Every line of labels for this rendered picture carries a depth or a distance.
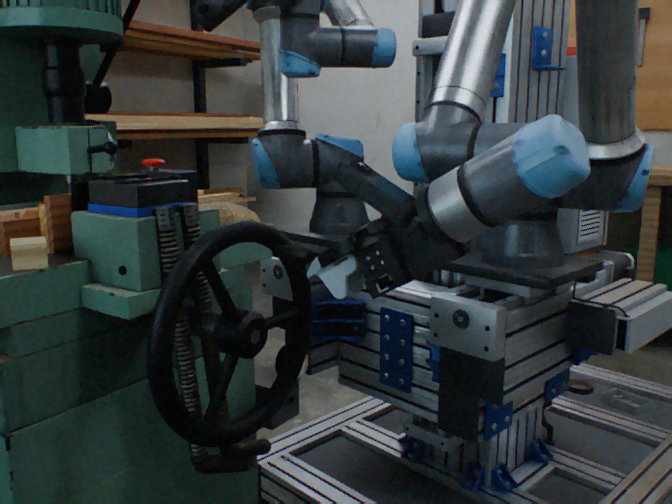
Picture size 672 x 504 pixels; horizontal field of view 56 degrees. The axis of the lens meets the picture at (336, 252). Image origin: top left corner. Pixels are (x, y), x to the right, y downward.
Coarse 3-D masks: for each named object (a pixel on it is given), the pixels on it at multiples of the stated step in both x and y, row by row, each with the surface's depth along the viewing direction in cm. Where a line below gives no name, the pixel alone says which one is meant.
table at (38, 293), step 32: (0, 256) 83; (64, 256) 83; (224, 256) 102; (256, 256) 108; (0, 288) 72; (32, 288) 75; (64, 288) 79; (96, 288) 79; (160, 288) 79; (0, 320) 72
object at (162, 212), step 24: (168, 216) 77; (192, 216) 81; (168, 240) 78; (192, 240) 81; (168, 264) 78; (192, 288) 83; (192, 360) 82; (216, 360) 85; (192, 384) 82; (192, 408) 82; (192, 456) 84; (216, 456) 89; (240, 456) 92
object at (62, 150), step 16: (16, 128) 96; (32, 128) 94; (48, 128) 91; (64, 128) 89; (80, 128) 91; (96, 128) 93; (16, 144) 97; (32, 144) 94; (48, 144) 92; (64, 144) 90; (80, 144) 91; (96, 144) 93; (32, 160) 95; (48, 160) 93; (64, 160) 90; (80, 160) 91; (96, 160) 93
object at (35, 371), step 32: (64, 352) 80; (96, 352) 84; (128, 352) 88; (0, 384) 74; (32, 384) 77; (64, 384) 80; (96, 384) 84; (128, 384) 89; (0, 416) 75; (32, 416) 77
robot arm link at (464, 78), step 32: (480, 0) 82; (512, 0) 84; (480, 32) 80; (448, 64) 80; (480, 64) 79; (448, 96) 77; (480, 96) 78; (416, 128) 77; (448, 128) 75; (416, 160) 76; (448, 160) 74
